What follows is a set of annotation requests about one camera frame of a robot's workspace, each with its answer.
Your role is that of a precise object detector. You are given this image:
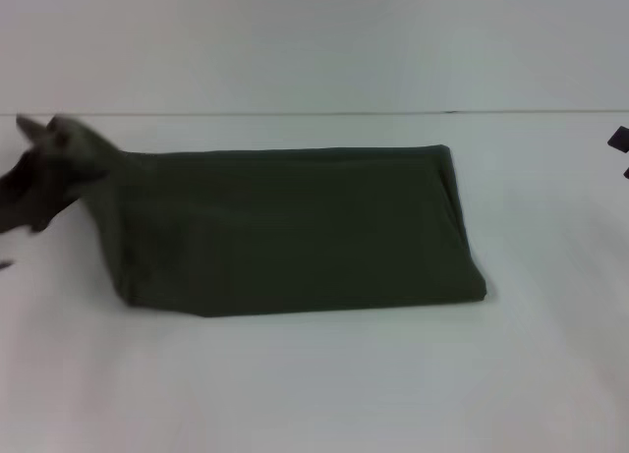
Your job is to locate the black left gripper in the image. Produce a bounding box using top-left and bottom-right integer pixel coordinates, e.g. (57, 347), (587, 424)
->
(0, 147), (80, 236)

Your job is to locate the dark green t-shirt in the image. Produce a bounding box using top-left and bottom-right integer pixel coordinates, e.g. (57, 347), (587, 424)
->
(16, 112), (490, 320)

